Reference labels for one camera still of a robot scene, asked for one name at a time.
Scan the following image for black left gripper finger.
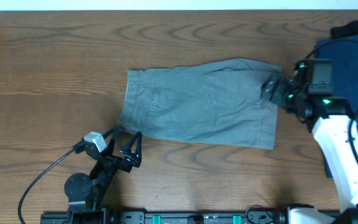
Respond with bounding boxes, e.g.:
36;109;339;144
120;131;142;159
102;126;119;156

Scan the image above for grey shorts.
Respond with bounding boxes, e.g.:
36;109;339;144
117;58;282;150

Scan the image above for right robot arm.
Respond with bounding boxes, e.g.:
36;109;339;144
260;75;358;223

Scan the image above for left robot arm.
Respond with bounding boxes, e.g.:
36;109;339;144
64;128;142;223

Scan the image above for dark blue folded garment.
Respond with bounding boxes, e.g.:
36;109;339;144
314;30;358;179

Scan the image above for black folded garment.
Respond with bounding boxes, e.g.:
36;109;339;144
330;21;358;39

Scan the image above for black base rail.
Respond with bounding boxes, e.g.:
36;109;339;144
40;207;341;224

